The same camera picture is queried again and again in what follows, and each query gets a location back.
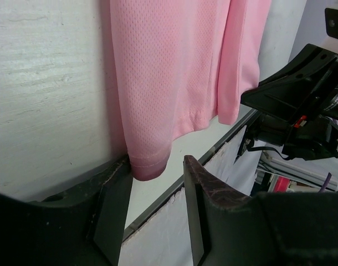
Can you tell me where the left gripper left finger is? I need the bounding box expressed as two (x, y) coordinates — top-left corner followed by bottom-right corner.
(0, 156), (132, 265)

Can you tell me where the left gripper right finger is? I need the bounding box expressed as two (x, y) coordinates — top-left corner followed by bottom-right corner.
(184, 156), (338, 265)

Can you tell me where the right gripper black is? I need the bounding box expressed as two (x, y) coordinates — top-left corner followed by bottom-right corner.
(240, 44), (338, 161)

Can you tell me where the pink t shirt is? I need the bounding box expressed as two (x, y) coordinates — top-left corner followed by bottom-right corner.
(110, 0), (271, 181)

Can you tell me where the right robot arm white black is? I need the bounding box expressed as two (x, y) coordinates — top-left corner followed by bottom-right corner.
(241, 44), (338, 161)

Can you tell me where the aluminium frame rail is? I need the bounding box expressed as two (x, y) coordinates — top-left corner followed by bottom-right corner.
(123, 107), (259, 241)

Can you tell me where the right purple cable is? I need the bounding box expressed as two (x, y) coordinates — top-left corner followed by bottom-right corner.
(318, 172), (333, 193)

